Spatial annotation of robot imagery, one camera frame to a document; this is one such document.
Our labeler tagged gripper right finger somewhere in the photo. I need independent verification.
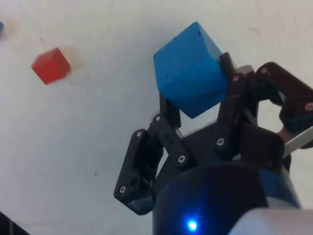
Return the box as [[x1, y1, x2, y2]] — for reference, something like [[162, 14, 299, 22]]
[[213, 51, 313, 158]]

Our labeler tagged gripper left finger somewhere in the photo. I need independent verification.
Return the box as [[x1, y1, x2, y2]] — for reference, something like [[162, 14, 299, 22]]
[[113, 94, 197, 216]]

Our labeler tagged large blue cube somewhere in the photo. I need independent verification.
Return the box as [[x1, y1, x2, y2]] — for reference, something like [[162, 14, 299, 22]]
[[153, 21, 231, 119]]

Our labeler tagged small red cube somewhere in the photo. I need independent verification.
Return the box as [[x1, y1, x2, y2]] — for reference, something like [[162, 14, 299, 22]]
[[31, 47, 72, 86]]

